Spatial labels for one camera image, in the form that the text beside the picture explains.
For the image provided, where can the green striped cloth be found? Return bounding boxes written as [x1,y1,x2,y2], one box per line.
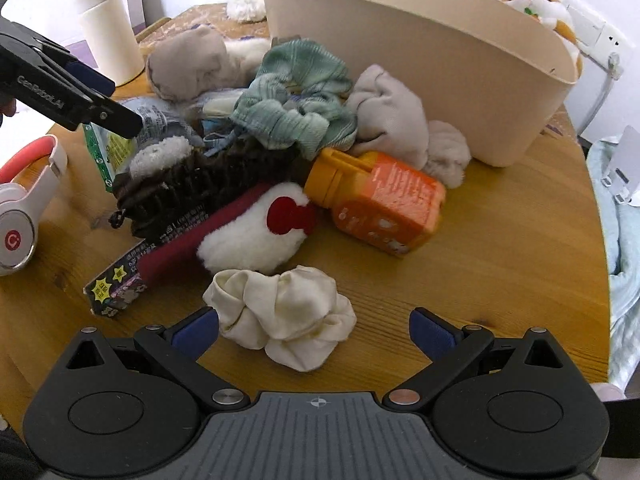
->
[230,39,357,160]

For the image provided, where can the beige plastic storage bin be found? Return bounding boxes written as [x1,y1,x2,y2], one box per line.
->
[265,0,578,167]

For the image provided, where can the white power cable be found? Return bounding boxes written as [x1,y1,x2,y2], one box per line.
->
[577,54,622,137]

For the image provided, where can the orange plastic bottle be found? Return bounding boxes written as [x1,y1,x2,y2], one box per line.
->
[304,148,446,257]

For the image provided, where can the white folding phone stand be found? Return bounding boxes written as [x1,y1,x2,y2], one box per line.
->
[601,126,640,208]

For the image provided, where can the silver green foil packet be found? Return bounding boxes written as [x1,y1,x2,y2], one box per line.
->
[81,95,204,194]

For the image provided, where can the red white headphones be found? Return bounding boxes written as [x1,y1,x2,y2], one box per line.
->
[0,134,67,276]

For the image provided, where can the white thermos bottle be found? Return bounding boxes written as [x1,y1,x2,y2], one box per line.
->
[75,0,144,87]

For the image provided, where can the beige sock pair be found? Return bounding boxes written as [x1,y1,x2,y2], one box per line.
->
[346,65,472,188]

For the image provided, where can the light blue clothing pile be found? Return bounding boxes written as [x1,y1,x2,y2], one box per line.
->
[586,141,639,390]

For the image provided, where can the cream white scrunchie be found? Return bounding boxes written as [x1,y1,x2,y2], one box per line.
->
[203,266,357,373]

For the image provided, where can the brown floral patterned box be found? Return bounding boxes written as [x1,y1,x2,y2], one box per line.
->
[136,3,270,58]

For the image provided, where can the beige grey sock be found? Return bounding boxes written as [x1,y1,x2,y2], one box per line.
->
[145,26,271,102]

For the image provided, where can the person's left hand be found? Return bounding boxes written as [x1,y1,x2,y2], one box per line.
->
[0,96,16,125]

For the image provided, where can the white plush with red bow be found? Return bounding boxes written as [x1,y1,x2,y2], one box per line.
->
[198,182,318,274]

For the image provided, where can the white wall socket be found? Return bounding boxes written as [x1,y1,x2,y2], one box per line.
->
[566,3,629,80]

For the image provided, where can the orange hamster plush toy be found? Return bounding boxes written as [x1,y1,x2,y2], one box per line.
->
[502,0,582,76]

